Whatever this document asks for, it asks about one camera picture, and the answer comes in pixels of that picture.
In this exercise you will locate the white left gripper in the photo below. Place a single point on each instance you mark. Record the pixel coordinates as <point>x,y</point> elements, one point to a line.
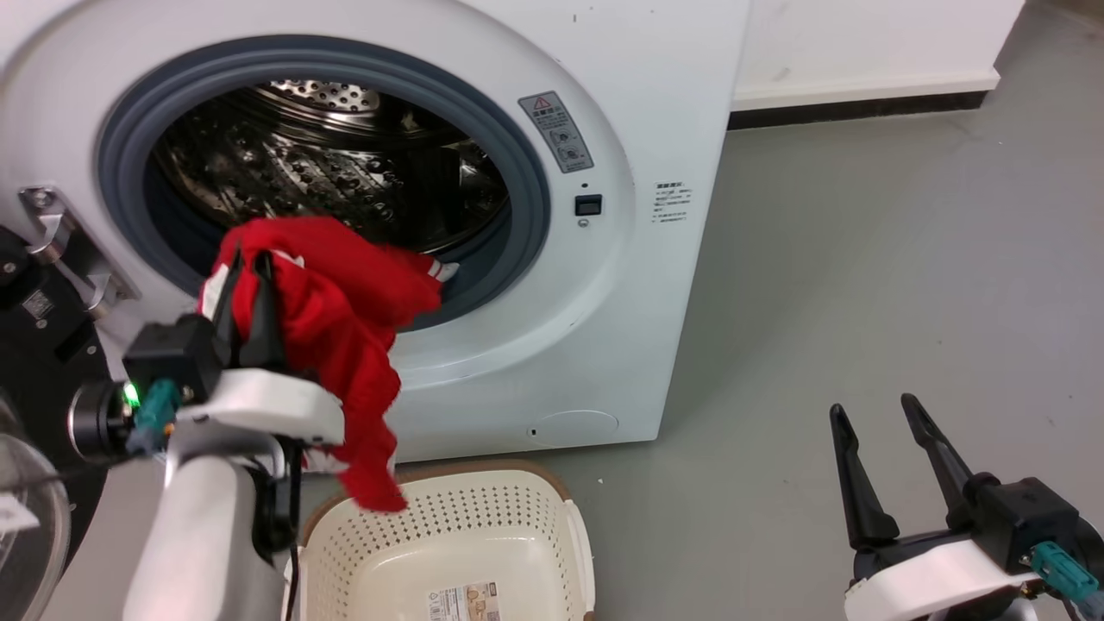
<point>267,401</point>

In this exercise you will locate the cream perforated laundry basket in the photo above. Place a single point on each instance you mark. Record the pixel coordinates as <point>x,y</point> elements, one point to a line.
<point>483,535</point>

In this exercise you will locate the black glass washer door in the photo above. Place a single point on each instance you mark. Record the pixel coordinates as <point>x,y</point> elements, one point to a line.
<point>43,362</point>

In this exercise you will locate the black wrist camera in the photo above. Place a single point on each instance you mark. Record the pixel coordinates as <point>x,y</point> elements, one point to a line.
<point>168,354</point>
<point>1026,517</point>

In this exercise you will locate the small printed text label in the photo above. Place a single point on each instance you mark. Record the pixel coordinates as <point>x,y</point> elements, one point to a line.
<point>669,203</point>

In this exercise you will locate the chrome door hinge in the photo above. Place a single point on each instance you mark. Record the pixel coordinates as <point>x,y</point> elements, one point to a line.
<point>52,226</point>

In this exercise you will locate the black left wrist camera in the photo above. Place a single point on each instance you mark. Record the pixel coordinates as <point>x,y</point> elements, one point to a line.
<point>168,354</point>

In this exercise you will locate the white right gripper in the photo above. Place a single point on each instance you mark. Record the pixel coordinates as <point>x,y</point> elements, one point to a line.
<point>923,578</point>

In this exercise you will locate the printed basket label sticker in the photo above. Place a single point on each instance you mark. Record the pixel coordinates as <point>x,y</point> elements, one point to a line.
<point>461,602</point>

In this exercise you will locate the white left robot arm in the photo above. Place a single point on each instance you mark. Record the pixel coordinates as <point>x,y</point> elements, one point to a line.
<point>198,535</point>

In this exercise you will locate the grey rubber door gasket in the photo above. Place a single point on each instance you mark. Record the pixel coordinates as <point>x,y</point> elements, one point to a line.
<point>520,155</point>

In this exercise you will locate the red garment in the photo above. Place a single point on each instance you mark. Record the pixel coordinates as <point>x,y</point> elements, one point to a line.
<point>345,302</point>

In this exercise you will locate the black door latch socket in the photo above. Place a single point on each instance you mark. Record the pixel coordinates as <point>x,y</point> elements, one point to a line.
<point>588,204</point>

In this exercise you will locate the white front-load washing machine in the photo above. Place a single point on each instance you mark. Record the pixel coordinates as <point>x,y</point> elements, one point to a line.
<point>655,86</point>

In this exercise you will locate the perforated steel washer drum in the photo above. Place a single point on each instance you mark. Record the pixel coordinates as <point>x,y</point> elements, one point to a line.
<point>345,172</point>

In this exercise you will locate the grey warning sticker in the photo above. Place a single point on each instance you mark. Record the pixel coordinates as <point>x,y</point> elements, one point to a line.
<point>556,129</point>

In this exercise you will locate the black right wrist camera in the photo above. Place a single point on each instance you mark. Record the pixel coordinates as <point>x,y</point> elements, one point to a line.
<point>1026,517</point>

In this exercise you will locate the black wall baseboard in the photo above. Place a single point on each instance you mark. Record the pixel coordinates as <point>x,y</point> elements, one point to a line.
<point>854,110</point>

